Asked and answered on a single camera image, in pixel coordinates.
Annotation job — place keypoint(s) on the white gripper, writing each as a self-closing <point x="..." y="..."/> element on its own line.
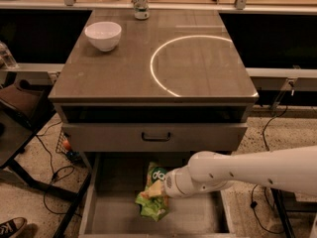
<point x="169" y="183"/>

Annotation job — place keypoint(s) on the green rice chip bag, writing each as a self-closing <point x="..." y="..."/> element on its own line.
<point x="155" y="208"/>

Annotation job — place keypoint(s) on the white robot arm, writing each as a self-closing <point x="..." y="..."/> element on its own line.
<point x="293" y="170"/>

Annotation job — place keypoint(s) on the open grey bottom drawer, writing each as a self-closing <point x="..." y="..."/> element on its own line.
<point x="111" y="212"/>

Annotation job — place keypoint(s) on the grey drawer cabinet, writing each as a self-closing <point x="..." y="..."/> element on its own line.
<point x="177" y="67"/>

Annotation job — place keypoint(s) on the black metal stand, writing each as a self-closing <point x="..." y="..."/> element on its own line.
<point x="286" y="202"/>

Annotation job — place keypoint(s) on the black white sneaker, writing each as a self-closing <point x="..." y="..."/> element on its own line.
<point x="13" y="227"/>

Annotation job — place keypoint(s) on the dark side table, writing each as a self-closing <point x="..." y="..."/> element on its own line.
<point x="24" y="111"/>

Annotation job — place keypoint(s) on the white ceramic bowl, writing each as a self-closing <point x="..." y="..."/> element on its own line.
<point x="104" y="36"/>

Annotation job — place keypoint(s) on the white green soda can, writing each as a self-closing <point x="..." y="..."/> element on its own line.
<point x="141" y="9"/>

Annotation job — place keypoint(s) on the clear plastic water bottle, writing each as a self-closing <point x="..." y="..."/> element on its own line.
<point x="7" y="57"/>

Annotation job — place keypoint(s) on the closed drawer with black handle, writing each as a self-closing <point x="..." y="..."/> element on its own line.
<point x="115" y="137"/>

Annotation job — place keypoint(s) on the wire basket with balls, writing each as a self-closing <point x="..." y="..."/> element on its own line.
<point x="63" y="147"/>

